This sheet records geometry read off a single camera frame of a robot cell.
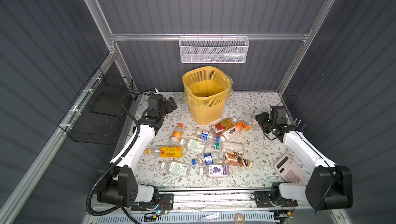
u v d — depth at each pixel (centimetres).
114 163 42
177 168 81
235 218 69
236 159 82
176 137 91
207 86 105
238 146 92
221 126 94
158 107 64
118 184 41
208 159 82
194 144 89
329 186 39
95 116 73
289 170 81
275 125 65
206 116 89
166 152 85
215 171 79
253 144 94
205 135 91
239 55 90
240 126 96
